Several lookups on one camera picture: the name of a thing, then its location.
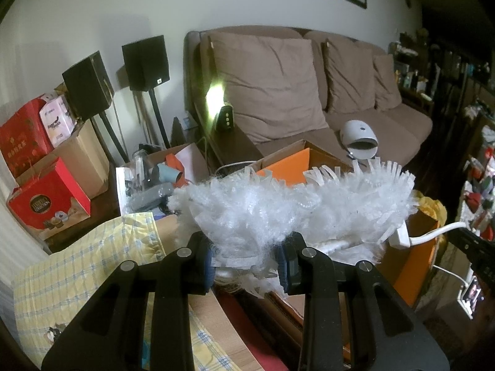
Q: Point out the white dome nail lamp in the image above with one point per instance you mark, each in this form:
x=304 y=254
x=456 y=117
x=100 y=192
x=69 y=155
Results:
x=357 y=131

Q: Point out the small brown sofa cushion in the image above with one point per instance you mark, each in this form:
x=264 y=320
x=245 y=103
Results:
x=386 y=85

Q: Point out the white feather duster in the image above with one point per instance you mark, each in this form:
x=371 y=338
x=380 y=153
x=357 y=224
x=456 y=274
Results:
x=270 y=208

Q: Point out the pink tissue pack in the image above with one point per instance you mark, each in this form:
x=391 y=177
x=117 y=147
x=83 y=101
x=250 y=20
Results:
x=56 y=123

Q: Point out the pile of red white clutter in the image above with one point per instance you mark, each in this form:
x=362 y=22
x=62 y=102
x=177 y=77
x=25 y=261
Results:
x=479 y=193

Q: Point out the black radio lamp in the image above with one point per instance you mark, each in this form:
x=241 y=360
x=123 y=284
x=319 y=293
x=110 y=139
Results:
x=226 y=118

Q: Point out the yellow plaid tablecloth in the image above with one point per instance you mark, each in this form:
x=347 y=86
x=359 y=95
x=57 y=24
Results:
x=77 y=270

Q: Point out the brown sofa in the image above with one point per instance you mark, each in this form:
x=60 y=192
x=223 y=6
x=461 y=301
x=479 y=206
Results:
x=394 y=131

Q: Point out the cardboard box of clutter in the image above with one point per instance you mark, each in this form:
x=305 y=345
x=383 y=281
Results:
x=203 y=166

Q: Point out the dark cluttered shelf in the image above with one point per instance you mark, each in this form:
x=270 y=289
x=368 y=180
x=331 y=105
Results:
x=444 y=69

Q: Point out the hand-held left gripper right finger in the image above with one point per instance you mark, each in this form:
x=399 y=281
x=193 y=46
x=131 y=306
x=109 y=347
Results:
x=282 y=266

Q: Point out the yellow plastic bag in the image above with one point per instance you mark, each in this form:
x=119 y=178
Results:
x=433 y=210

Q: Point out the black speaker stand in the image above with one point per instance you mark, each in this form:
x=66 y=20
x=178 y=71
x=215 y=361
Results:
x=159 y=119
x=112 y=139

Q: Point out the large brown sofa cushion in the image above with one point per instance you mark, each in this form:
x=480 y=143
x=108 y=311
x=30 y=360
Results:
x=267 y=85

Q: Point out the red chocolate gift box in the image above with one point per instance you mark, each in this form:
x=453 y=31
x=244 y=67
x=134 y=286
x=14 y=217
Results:
x=42 y=201

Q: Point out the medium brown sofa cushion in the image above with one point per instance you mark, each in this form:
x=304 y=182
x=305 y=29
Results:
x=352 y=77

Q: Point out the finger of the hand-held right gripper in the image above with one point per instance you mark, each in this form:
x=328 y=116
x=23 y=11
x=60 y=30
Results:
x=471 y=249

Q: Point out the light blue hair dryer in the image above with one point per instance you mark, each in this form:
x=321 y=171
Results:
x=168 y=172

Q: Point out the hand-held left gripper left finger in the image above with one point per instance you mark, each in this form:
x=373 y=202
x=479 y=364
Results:
x=207 y=274

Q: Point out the red gift box gold print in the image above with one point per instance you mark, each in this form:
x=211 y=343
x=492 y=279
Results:
x=23 y=139

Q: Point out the cardboard box with orange lining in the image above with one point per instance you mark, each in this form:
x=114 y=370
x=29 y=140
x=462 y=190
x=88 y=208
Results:
x=286 y=166

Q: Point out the black speaker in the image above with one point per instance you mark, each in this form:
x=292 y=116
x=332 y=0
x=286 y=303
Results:
x=87 y=85
x=145 y=62

